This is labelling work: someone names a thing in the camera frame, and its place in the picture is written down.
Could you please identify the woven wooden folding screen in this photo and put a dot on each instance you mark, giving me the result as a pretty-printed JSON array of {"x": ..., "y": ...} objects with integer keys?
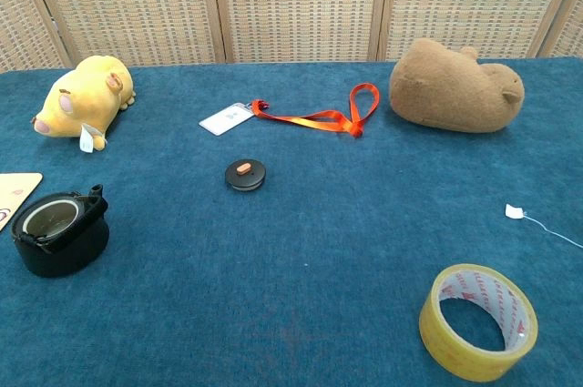
[{"x": 296, "y": 4}]

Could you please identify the beige card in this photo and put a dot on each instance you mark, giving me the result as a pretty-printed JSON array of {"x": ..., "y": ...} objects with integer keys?
[{"x": 16, "y": 191}]

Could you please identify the brown capybara plush toy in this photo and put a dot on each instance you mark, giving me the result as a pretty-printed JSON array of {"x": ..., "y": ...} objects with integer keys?
[{"x": 446, "y": 91}]

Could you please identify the yellow clear tape roll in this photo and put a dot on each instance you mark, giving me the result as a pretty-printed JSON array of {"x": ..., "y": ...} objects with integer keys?
[{"x": 439, "y": 341}]

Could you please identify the black teapot lid orange knob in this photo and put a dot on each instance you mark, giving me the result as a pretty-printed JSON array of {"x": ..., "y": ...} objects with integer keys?
[{"x": 246, "y": 177}]

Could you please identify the yellow hamster plush toy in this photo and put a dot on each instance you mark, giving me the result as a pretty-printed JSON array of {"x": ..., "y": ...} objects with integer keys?
[{"x": 86, "y": 95}]

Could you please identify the blue felt table cover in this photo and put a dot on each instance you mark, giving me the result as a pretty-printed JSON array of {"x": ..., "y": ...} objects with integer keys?
[{"x": 273, "y": 291}]

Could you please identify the white ID badge card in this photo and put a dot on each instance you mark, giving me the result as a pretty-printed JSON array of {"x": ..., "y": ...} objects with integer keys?
[{"x": 225, "y": 119}]

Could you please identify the black cast iron teapot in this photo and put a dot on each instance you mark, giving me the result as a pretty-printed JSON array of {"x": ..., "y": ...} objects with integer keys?
[{"x": 68, "y": 255}]

